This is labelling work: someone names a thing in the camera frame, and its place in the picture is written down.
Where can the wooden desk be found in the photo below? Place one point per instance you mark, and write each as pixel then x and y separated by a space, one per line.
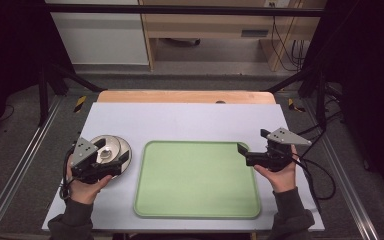
pixel 213 25

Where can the white wall socket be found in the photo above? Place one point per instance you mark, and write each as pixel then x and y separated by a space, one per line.
pixel 276 3

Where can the white table mat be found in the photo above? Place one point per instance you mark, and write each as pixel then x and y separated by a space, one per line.
pixel 186 121

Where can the black curtain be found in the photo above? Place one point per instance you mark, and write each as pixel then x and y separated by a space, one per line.
pixel 10 50
pixel 370 83

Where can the person's right hand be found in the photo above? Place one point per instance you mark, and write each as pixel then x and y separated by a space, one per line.
pixel 283 180

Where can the yellow black tape marker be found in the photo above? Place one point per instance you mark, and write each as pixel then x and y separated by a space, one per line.
pixel 295 105
pixel 80 104

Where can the aluminium floor rail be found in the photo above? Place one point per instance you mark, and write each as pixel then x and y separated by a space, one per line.
pixel 20 166
pixel 343 173

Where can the black metal frame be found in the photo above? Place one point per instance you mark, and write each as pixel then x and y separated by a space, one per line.
pixel 180 9

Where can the wooden table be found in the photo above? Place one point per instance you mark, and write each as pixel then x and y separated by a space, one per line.
pixel 180 96

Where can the white plate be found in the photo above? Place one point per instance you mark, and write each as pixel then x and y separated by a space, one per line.
pixel 126 148

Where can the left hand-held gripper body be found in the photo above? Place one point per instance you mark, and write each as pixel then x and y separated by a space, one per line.
pixel 83 155

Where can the person's left hand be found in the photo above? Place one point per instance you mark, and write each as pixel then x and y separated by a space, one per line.
pixel 83 191

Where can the green tray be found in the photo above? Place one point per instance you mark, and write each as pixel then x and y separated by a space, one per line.
pixel 196 180

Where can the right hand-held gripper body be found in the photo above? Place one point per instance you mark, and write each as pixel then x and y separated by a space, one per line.
pixel 275 156

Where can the white cabinet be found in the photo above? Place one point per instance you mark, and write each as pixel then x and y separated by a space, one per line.
pixel 100 36

